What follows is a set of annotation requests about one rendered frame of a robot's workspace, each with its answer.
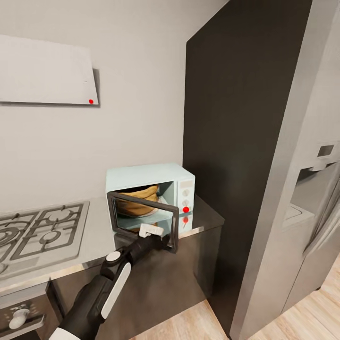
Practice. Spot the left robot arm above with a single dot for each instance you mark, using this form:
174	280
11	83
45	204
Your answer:
94	301

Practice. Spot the fridge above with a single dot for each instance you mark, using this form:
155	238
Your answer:
262	138

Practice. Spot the popcorn bag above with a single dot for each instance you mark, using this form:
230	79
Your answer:
145	192

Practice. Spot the range hood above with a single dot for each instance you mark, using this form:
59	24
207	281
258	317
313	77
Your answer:
39	71

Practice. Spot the oven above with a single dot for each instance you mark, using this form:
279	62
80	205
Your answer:
33	313

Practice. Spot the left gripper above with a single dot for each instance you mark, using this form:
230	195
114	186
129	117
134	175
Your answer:
152	242

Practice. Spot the microwave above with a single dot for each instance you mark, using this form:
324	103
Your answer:
175	195

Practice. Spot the burner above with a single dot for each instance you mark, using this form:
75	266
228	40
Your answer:
34	239

